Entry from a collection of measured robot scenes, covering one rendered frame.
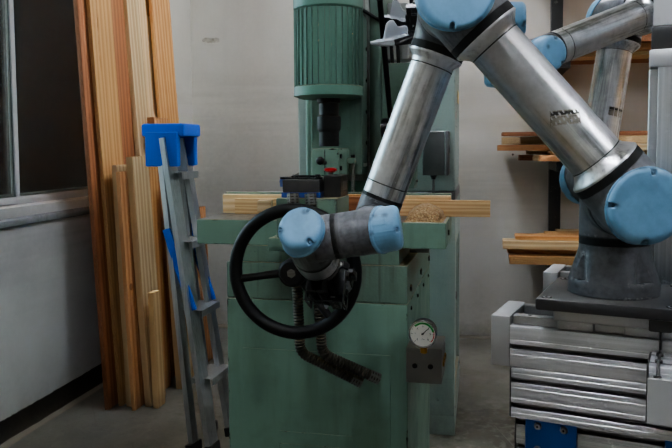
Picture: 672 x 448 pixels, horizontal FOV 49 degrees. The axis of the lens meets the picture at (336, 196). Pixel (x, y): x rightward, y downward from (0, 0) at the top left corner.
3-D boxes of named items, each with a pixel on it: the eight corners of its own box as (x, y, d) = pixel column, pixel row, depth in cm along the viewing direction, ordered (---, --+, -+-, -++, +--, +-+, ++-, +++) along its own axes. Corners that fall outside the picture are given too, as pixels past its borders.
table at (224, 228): (179, 249, 169) (178, 223, 168) (226, 233, 199) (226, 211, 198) (444, 255, 156) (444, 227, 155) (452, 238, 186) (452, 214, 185)
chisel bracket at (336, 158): (311, 182, 183) (311, 148, 182) (324, 180, 196) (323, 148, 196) (340, 182, 181) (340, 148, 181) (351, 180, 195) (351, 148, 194)
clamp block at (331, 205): (274, 238, 164) (273, 197, 163) (290, 231, 177) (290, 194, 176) (339, 239, 161) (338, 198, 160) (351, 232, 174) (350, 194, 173)
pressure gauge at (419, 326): (408, 355, 162) (408, 319, 161) (410, 351, 166) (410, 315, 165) (436, 357, 161) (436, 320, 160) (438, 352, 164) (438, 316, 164)
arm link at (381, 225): (399, 199, 125) (336, 208, 126) (396, 204, 114) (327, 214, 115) (406, 245, 125) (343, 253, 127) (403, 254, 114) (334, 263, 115)
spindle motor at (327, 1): (285, 97, 179) (284, -33, 177) (304, 101, 196) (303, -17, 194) (356, 95, 175) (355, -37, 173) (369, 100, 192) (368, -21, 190)
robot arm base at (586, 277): (662, 287, 130) (663, 232, 130) (658, 303, 117) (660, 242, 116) (574, 281, 137) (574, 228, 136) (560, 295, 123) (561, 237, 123)
